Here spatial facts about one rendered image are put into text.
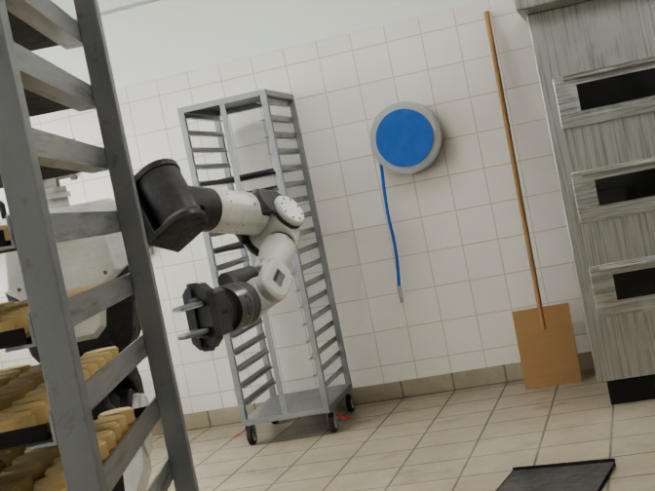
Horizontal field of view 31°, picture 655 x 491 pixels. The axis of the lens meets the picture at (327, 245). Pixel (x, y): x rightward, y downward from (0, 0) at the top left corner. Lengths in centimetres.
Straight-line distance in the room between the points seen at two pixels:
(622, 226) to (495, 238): 123
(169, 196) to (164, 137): 474
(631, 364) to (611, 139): 104
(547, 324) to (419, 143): 120
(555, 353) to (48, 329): 535
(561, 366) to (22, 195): 538
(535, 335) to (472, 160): 104
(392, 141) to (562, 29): 139
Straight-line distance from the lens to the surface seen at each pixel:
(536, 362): 632
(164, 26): 704
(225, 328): 214
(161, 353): 168
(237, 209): 237
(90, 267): 222
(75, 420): 108
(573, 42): 549
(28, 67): 130
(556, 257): 652
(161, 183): 229
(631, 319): 553
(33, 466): 139
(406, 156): 644
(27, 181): 107
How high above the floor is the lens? 120
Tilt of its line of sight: 2 degrees down
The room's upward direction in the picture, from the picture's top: 11 degrees counter-clockwise
